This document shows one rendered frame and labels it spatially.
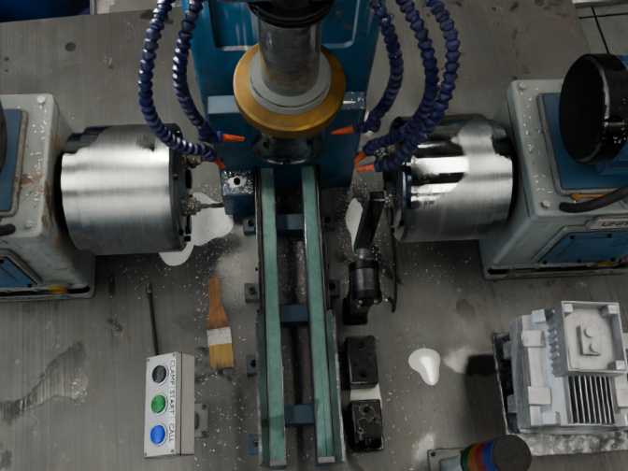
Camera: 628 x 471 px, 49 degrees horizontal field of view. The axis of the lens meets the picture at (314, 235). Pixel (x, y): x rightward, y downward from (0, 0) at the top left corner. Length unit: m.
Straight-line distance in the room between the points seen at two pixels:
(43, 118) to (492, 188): 0.83
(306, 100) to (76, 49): 0.93
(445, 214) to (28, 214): 0.74
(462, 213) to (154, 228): 0.56
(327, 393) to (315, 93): 0.59
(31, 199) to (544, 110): 0.94
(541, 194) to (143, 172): 0.71
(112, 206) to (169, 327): 0.37
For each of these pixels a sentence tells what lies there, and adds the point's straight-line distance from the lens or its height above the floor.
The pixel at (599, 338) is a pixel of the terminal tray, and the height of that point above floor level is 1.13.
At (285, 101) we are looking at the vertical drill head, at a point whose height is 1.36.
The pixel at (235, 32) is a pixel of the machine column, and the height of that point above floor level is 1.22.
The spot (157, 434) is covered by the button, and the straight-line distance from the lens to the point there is 1.21.
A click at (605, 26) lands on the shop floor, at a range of 3.18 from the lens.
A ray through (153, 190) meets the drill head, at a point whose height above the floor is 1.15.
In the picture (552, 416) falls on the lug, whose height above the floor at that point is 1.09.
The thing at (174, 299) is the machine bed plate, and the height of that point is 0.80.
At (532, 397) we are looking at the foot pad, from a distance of 1.27.
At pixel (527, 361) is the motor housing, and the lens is 1.30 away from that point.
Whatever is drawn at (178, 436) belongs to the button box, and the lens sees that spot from 1.20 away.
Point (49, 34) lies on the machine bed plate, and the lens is 1.94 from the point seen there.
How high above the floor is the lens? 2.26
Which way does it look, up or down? 68 degrees down
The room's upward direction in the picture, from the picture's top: 6 degrees clockwise
